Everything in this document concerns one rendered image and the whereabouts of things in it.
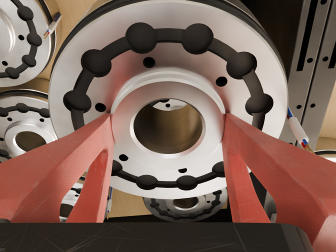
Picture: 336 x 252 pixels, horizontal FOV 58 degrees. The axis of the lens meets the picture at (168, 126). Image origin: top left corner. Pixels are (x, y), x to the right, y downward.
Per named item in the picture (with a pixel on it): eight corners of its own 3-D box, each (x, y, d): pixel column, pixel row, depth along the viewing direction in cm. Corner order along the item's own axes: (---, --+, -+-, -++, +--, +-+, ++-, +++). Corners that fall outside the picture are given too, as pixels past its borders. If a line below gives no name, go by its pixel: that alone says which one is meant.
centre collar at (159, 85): (218, 163, 15) (220, 173, 14) (116, 162, 15) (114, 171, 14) (233, 70, 12) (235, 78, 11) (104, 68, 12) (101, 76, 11)
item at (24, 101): (100, 161, 33) (99, 166, 32) (13, 176, 34) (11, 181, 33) (59, 83, 26) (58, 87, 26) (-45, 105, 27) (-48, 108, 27)
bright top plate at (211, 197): (222, 217, 40) (223, 221, 39) (146, 220, 40) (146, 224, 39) (231, 164, 34) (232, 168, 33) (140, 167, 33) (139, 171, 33)
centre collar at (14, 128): (66, 152, 31) (65, 156, 30) (22, 160, 32) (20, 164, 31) (44, 115, 28) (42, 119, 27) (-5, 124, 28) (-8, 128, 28)
